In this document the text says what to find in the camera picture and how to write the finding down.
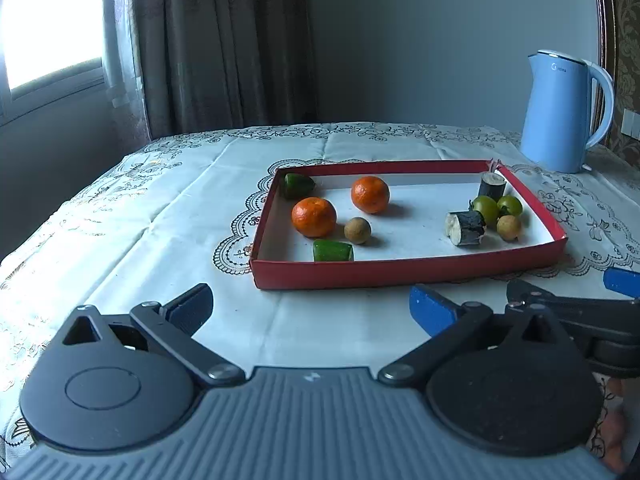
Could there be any orange mandarin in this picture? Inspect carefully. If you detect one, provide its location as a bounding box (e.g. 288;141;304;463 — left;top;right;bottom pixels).
350;176;390;214
291;197;337;238

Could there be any white embroidered tablecloth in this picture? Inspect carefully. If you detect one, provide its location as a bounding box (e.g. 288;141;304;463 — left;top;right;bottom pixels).
1;122;639;469

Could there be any white wall socket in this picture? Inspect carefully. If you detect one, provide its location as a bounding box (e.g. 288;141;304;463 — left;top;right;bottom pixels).
620;108;640;141

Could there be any blue electric kettle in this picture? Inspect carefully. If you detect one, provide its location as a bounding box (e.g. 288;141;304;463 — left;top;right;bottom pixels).
521;49;615;174

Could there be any brown patterned curtain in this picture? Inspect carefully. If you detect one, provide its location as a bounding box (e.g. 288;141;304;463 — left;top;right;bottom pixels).
103;0;317;151

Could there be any green tomato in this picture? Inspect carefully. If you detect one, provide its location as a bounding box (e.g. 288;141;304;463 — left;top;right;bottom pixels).
470;195;499;228
497;195;523;217

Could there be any tan longan fruit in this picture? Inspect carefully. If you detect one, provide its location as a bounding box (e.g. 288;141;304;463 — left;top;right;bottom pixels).
496;214;523;242

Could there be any gilded wooden frame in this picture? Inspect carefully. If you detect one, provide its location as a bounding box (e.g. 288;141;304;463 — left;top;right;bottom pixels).
596;0;639;168

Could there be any green cucumber piece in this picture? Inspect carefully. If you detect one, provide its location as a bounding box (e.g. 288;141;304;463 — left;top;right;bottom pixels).
312;240;354;262
282;172;316;200

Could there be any red cardboard tray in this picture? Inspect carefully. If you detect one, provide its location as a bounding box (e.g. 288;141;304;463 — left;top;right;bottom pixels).
250;160;567;290

